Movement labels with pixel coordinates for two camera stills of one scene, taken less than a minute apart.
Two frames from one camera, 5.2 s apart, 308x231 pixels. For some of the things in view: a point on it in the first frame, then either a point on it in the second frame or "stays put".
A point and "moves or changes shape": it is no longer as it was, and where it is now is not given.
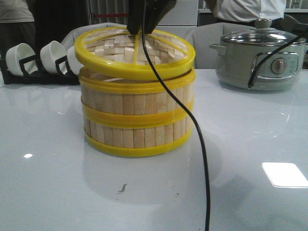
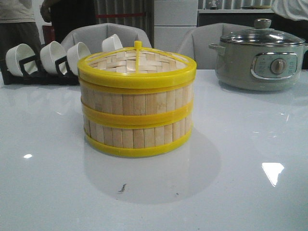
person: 233,10 → 293,9
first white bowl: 17,53 stays put
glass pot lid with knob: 263,34 stays put
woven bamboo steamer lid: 114,53 moves or changes shape
